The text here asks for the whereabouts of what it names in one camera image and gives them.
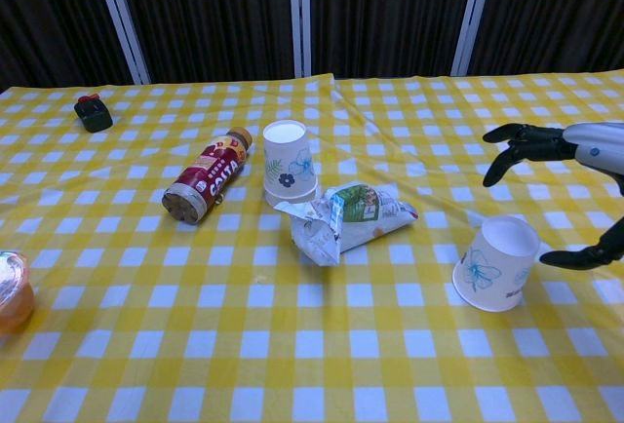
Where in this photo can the crumpled white snack bag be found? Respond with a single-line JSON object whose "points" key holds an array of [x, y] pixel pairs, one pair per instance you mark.
{"points": [[341, 228]]}

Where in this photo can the yellow white checked tablecloth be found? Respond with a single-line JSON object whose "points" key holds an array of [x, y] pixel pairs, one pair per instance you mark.
{"points": [[312, 345]]}

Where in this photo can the red Costa coffee bottle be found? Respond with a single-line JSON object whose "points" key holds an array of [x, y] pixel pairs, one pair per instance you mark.
{"points": [[214, 177]]}

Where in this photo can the white floral paper cup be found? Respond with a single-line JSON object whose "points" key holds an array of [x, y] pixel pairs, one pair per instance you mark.
{"points": [[290, 165], [492, 267]]}

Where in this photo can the white screen frame post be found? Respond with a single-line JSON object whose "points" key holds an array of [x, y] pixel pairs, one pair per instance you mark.
{"points": [[300, 13], [122, 23], [472, 18]]}

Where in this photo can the black soy sauce bottle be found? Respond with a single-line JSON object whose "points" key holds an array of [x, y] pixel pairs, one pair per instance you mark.
{"points": [[92, 113]]}

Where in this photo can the black pleated screen panel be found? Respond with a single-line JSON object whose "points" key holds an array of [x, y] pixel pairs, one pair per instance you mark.
{"points": [[390, 13], [49, 13], [209, 13], [556, 13]]}

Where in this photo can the orange jelly cup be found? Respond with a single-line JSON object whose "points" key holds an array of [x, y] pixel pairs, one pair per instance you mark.
{"points": [[12, 296]]}

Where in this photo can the white paper cup line-marked base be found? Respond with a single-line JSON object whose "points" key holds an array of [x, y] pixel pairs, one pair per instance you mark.
{"points": [[292, 202]]}

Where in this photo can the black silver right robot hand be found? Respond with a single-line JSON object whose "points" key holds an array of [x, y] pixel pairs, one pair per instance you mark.
{"points": [[551, 142]]}

